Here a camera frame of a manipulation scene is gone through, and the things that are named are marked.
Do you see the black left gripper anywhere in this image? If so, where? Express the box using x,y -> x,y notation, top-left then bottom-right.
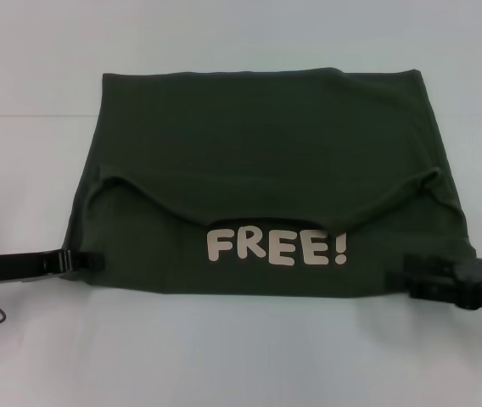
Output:
0,248 -> 105,283

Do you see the dark green shirt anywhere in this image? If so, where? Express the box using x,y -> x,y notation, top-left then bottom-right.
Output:
64,66 -> 478,303

